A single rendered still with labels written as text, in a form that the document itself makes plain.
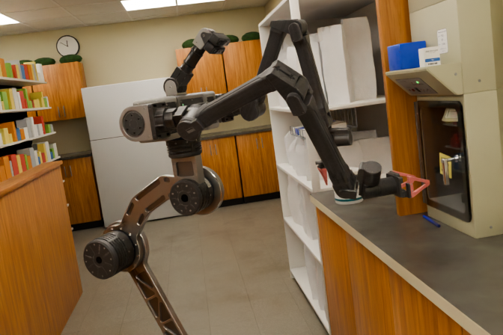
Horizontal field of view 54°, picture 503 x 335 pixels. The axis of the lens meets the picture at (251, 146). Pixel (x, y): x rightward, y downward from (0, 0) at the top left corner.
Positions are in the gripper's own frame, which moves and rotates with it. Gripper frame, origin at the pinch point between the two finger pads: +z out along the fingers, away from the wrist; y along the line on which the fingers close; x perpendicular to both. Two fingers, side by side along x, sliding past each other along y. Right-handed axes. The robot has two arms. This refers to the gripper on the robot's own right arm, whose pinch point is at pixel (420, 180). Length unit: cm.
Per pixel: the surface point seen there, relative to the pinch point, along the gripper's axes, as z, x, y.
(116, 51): -158, -119, 548
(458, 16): 16, -50, -5
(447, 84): 10.3, -29.7, -4.9
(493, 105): 24.8, -20.9, -4.6
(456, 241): 8.3, 21.1, -3.9
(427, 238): 1.9, 20.9, 3.2
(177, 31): -73, -135, 549
